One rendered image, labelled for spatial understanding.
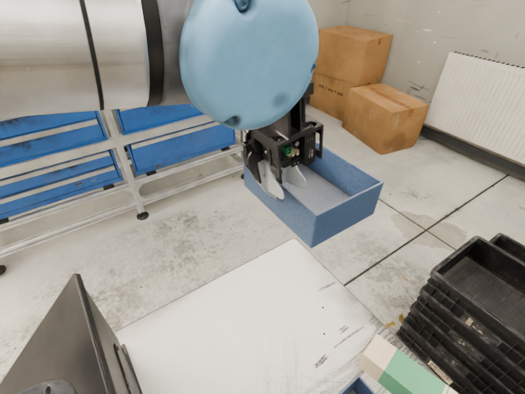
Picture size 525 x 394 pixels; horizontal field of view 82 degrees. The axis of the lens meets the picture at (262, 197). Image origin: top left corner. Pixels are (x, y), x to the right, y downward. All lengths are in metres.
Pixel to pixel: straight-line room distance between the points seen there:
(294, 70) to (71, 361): 0.53
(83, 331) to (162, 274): 1.31
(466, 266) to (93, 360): 1.25
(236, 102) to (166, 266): 1.76
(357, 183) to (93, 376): 0.50
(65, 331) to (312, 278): 0.59
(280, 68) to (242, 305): 0.74
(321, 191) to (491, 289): 0.92
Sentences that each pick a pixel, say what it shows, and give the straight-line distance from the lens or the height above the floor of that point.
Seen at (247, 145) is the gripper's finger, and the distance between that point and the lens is 0.42.
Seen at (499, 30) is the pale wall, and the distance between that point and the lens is 3.05.
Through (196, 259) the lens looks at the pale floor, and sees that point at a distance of 1.87.
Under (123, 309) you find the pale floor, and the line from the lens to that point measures 1.79.
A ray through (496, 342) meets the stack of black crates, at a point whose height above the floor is 0.51.
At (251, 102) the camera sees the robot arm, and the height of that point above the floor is 1.37.
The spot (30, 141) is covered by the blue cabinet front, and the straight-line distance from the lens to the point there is 1.89.
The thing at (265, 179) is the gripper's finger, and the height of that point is 1.16.
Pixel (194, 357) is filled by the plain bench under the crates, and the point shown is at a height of 0.70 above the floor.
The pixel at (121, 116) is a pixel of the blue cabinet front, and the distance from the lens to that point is 1.88.
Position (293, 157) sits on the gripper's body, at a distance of 0.40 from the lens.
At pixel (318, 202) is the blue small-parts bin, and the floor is 1.07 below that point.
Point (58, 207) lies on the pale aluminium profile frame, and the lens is 2.06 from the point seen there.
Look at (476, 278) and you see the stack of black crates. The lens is 1.39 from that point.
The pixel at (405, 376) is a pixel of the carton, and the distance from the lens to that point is 0.77.
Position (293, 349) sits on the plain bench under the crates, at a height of 0.70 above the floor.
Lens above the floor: 1.43
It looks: 40 degrees down
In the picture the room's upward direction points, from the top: straight up
